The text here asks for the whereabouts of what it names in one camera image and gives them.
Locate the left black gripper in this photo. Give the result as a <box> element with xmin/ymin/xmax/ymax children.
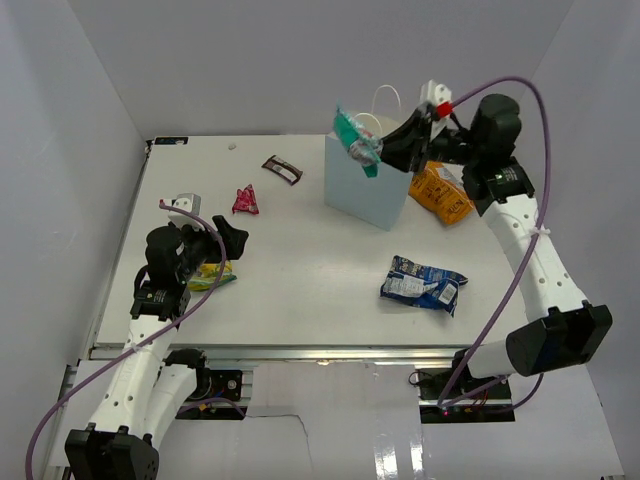
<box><xmin>175</xmin><ymin>215</ymin><xmax>247</xmax><ymax>282</ymax></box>

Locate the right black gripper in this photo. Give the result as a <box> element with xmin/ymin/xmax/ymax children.
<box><xmin>368</xmin><ymin>108</ymin><xmax>484</xmax><ymax>175</ymax></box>

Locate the red snack packet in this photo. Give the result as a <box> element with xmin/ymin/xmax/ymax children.
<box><xmin>232</xmin><ymin>184</ymin><xmax>259</xmax><ymax>215</ymax></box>

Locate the teal Fox's candy bag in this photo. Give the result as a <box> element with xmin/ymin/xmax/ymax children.
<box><xmin>333</xmin><ymin>105</ymin><xmax>383</xmax><ymax>178</ymax></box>

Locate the green Fox's tea candy bag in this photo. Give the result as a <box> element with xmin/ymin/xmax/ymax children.
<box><xmin>188</xmin><ymin>261</ymin><xmax>237</xmax><ymax>292</ymax></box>

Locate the blue snack bag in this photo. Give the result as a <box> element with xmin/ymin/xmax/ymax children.
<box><xmin>379</xmin><ymin>255</ymin><xmax>469</xmax><ymax>317</ymax></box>

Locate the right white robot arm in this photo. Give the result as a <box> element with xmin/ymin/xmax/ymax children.
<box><xmin>381</xmin><ymin>94</ymin><xmax>612</xmax><ymax>399</ymax></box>

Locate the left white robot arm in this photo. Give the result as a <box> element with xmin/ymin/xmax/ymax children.
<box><xmin>64</xmin><ymin>213</ymin><xmax>249</xmax><ymax>479</ymax></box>

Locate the orange chips bag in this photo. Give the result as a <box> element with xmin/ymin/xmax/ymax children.
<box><xmin>408</xmin><ymin>161</ymin><xmax>474</xmax><ymax>226</ymax></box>

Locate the light blue paper bag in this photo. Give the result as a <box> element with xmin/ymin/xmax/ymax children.
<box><xmin>324</xmin><ymin>105</ymin><xmax>411</xmax><ymax>231</ymax></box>

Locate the brown chocolate bar wrapper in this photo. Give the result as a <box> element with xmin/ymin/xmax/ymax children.
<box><xmin>261</xmin><ymin>155</ymin><xmax>303</xmax><ymax>186</ymax></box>

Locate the left corner label sticker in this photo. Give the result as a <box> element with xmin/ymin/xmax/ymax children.
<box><xmin>153</xmin><ymin>136</ymin><xmax>189</xmax><ymax>146</ymax></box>

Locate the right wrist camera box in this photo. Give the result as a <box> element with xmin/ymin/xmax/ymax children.
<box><xmin>420</xmin><ymin>79</ymin><xmax>452</xmax><ymax>140</ymax></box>

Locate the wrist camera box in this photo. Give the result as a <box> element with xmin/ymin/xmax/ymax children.
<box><xmin>160</xmin><ymin>193</ymin><xmax>202</xmax><ymax>230</ymax></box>
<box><xmin>420</xmin><ymin>79</ymin><xmax>452</xmax><ymax>140</ymax></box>

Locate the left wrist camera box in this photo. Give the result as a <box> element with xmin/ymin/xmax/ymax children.
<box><xmin>160</xmin><ymin>193</ymin><xmax>202</xmax><ymax>230</ymax></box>

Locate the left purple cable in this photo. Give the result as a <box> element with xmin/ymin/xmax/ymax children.
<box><xmin>24</xmin><ymin>199</ymin><xmax>229</xmax><ymax>480</ymax></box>

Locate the aluminium table frame rail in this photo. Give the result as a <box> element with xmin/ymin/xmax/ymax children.
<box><xmin>168</xmin><ymin>344</ymin><xmax>463</xmax><ymax>363</ymax></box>

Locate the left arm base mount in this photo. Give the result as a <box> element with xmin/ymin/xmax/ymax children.
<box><xmin>176</xmin><ymin>369</ymin><xmax>247</xmax><ymax>420</ymax></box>

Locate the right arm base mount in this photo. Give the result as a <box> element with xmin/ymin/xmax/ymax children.
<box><xmin>408</xmin><ymin>368</ymin><xmax>515</xmax><ymax>425</ymax></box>

